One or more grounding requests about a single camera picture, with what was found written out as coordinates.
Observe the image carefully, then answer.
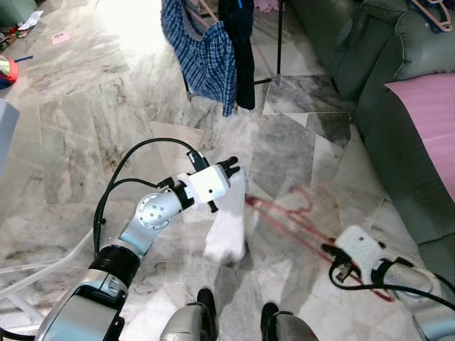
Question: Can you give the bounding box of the cream white garment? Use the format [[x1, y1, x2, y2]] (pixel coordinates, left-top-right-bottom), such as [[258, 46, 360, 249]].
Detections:
[[203, 165, 248, 265]]

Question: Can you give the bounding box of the brown pink clothes hanger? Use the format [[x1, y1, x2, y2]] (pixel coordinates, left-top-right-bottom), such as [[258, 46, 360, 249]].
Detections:
[[245, 186, 395, 303]]

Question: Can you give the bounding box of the pale pink clothes hanger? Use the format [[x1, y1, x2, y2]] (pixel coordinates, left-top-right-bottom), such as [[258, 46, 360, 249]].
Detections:
[[409, 0, 454, 33]]

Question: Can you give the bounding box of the blue plaid shirt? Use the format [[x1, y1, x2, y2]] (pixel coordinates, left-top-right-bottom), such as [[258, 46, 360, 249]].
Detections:
[[161, 0, 237, 118]]

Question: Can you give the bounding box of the dark navy garment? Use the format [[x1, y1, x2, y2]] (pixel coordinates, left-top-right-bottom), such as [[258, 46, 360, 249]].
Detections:
[[217, 0, 255, 111]]

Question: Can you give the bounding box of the black clothes drying rack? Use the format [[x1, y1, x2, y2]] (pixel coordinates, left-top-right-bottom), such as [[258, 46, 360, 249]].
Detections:
[[181, 0, 285, 100]]

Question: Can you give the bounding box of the robot left leg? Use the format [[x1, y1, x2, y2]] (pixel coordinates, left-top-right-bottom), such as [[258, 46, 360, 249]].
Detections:
[[160, 288, 218, 341]]

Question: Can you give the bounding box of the pink blanket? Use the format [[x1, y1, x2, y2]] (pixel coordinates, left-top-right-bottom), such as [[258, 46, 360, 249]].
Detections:
[[384, 71, 455, 201]]

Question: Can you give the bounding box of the grey green sofa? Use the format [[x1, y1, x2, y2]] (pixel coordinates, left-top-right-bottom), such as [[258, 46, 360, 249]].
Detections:
[[288, 0, 455, 285]]

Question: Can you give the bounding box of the pink paper sheet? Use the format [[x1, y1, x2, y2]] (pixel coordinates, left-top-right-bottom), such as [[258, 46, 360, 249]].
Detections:
[[51, 31, 72, 46]]

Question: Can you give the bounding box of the red blue backpack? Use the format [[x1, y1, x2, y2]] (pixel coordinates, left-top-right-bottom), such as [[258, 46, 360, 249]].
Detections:
[[0, 55, 19, 90]]

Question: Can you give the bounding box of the white paper sheet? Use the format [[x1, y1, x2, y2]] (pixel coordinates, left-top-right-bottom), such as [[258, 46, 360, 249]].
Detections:
[[18, 11, 44, 31]]

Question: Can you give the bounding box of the teal plastic bin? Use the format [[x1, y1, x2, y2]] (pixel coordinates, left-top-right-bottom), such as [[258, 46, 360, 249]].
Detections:
[[0, 0, 38, 26]]

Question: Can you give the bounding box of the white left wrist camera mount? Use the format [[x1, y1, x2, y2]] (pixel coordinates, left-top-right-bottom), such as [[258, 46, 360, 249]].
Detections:
[[176, 165, 232, 208]]

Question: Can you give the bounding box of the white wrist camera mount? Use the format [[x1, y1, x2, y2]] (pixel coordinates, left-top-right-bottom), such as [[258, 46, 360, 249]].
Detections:
[[334, 226, 386, 282], [176, 165, 232, 208]]

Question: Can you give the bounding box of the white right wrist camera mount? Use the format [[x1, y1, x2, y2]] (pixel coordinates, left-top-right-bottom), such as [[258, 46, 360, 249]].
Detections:
[[334, 226, 386, 282]]

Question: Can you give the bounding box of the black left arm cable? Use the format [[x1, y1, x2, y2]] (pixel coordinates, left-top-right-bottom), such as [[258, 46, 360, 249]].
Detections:
[[92, 137, 208, 258]]

